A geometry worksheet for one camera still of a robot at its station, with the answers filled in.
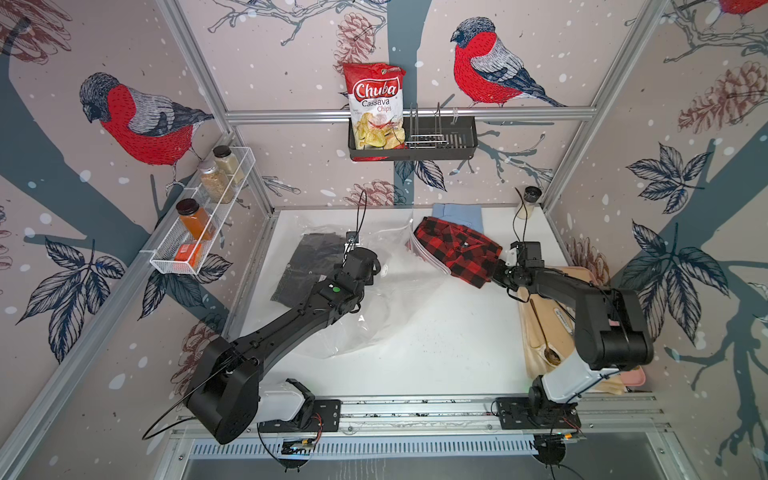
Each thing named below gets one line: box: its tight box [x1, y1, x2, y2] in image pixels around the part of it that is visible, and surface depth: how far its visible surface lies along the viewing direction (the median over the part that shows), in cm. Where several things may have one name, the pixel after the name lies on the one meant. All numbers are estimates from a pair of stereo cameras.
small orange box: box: [174, 243, 203, 268], surface depth 68 cm
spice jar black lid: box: [212, 145, 246, 184], surface depth 82 cm
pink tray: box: [620, 365, 646, 387], surface depth 80 cm
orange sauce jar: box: [176, 198, 213, 241], surface depth 69 cm
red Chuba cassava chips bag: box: [343, 63, 408, 162], surface depth 84 cm
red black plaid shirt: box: [414, 217, 503, 288], surface depth 106 cm
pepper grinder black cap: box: [523, 186, 542, 203], surface depth 113 cm
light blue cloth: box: [432, 203, 484, 233], surface depth 121 cm
